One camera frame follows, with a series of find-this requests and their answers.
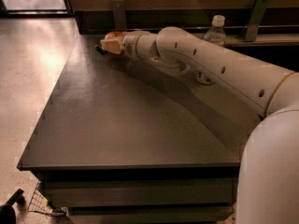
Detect black rxbar chocolate bar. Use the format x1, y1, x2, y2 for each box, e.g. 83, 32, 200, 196
95, 45, 107, 55

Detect left metal bracket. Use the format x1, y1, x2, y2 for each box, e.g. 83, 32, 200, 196
111, 0, 127, 31

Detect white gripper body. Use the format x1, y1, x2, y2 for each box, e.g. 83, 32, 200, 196
123, 31, 149, 61

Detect black object on floor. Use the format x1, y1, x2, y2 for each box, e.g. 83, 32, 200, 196
0, 189, 25, 224

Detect clear plastic water bottle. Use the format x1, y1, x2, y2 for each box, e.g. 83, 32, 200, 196
194, 14, 227, 86

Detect metal bracket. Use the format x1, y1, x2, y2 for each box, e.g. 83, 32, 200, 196
111, 0, 127, 31
242, 0, 270, 42

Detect wire mesh basket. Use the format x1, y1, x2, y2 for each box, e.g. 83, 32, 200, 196
28, 182, 66, 217

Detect right metal bracket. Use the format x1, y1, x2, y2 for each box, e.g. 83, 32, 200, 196
242, 0, 270, 42

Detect red apple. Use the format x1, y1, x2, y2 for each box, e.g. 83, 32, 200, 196
118, 32, 126, 50

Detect dark drawer cabinet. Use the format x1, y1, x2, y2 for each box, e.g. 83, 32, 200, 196
18, 36, 260, 224

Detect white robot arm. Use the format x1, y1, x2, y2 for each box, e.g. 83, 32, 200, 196
100, 27, 299, 224

